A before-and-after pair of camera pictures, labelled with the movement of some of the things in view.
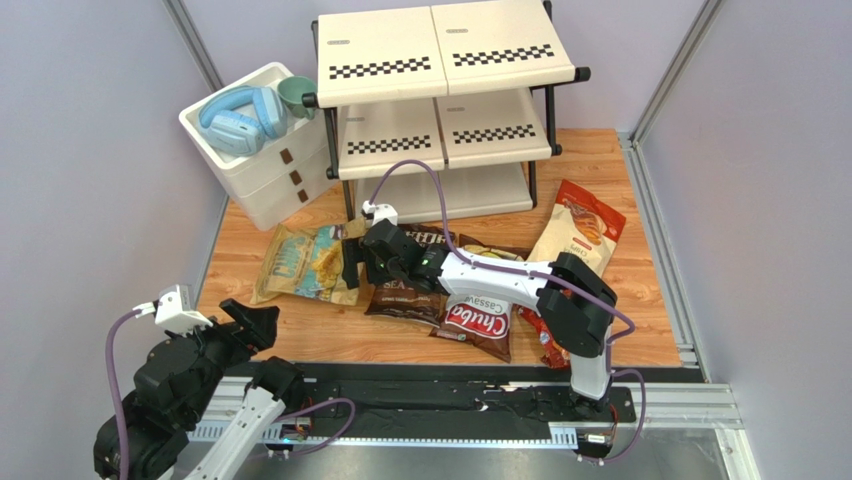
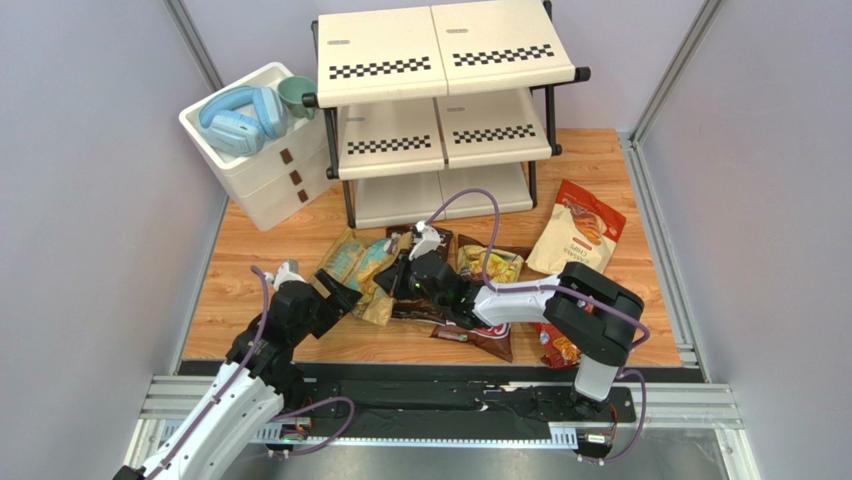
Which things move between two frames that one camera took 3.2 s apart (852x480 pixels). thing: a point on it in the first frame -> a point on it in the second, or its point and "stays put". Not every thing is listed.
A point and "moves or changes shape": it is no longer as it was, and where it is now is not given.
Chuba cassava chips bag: x=478 y=322 stays put
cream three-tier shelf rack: x=440 y=109 stays put
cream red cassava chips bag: x=582 y=224 stays put
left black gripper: x=261 y=323 -> x=341 y=297
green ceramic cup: x=292 y=89 stays put
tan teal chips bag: x=308 y=263 moves or changes shape
